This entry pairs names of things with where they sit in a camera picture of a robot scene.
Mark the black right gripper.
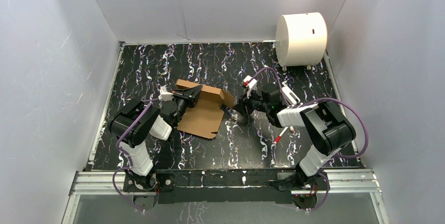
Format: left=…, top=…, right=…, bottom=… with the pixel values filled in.
left=232, top=87, right=270, bottom=116

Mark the brown cardboard box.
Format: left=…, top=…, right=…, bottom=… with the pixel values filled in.
left=177, top=85, right=234, bottom=140

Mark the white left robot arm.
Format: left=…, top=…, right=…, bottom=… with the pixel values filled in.
left=109, top=84, right=203, bottom=190

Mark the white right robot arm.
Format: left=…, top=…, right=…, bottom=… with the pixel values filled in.
left=234, top=81, right=356, bottom=189

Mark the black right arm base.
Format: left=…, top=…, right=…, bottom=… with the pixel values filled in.
left=270, top=171, right=331, bottom=212

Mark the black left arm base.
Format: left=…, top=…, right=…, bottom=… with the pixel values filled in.
left=122, top=170, right=175, bottom=212

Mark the red capped white marker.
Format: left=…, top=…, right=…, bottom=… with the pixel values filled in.
left=273, top=127, right=288, bottom=144

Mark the white plastic clip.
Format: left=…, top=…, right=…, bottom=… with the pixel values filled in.
left=281, top=82, right=301, bottom=107

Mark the white cylindrical container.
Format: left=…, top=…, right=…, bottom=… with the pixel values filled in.
left=275, top=12, right=328, bottom=67

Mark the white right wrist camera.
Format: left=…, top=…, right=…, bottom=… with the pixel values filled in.
left=242, top=75, right=258, bottom=98

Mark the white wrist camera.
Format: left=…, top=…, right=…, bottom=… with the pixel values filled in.
left=158, top=86, right=173, bottom=101
left=242, top=75, right=258, bottom=98

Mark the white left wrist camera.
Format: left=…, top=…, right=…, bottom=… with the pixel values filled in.
left=158, top=86, right=173, bottom=101

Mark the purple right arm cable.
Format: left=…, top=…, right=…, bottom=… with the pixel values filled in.
left=250, top=67, right=369, bottom=212

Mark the aluminium front rail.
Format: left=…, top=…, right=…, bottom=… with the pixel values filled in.
left=62, top=168, right=389, bottom=223

